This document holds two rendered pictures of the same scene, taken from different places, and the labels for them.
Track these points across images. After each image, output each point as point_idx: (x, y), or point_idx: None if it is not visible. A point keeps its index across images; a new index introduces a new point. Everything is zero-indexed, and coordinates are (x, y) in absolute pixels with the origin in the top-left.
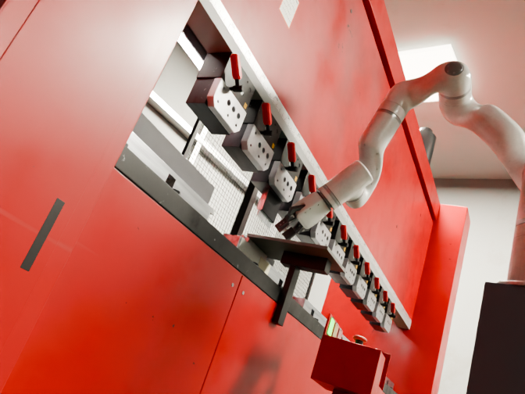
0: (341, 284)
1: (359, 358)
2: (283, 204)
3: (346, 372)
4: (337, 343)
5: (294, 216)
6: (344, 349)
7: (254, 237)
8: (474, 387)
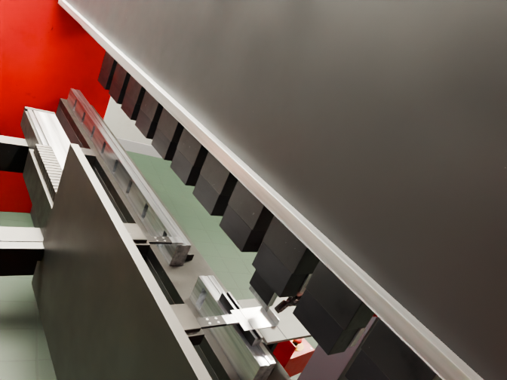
0: (148, 135)
1: (303, 360)
2: (251, 246)
3: (294, 369)
4: (294, 360)
5: (295, 298)
6: (297, 360)
7: (272, 343)
8: (355, 355)
